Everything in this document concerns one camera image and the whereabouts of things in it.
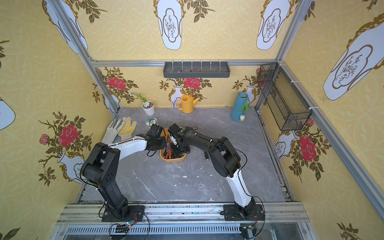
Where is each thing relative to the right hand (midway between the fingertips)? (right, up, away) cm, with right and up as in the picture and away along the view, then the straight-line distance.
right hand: (181, 148), depth 95 cm
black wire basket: (+55, +23, -22) cm, 63 cm away
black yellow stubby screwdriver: (+16, -4, -2) cm, 17 cm away
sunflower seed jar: (-22, +17, +9) cm, 30 cm away
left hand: (-14, +2, +3) cm, 15 cm away
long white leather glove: (-51, +11, +13) cm, 53 cm away
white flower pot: (-24, +28, +11) cm, 38 cm away
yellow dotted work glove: (-40, +10, +11) cm, 43 cm away
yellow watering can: (+3, +31, +18) cm, 36 cm away
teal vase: (+39, +22, +15) cm, 47 cm away
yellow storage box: (-10, -4, -5) cm, 12 cm away
